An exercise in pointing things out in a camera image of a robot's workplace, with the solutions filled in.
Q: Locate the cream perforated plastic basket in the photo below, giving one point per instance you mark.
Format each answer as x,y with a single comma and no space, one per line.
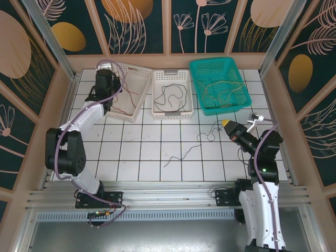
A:
139,78

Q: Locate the right white camera bracket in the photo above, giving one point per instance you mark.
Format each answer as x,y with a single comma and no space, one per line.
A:
251,127

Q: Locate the teal perforated plastic basket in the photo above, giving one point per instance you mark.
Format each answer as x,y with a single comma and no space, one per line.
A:
220,68

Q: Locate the aluminium frame rail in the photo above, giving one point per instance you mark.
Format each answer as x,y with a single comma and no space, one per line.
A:
168,194

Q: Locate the aluminium side rail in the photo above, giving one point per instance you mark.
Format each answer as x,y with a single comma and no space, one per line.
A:
286,168
68,92

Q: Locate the aluminium corner post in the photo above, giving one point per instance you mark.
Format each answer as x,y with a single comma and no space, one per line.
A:
278,39
52,44

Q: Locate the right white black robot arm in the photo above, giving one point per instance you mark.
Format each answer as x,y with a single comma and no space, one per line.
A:
249,210

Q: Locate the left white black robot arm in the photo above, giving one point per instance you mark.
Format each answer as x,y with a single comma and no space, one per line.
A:
84,115

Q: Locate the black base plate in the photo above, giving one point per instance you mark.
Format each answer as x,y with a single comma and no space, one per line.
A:
223,198
113,199

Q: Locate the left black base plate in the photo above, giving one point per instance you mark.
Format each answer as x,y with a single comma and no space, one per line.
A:
113,199

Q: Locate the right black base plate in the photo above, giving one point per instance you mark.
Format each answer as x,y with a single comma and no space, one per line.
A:
223,198

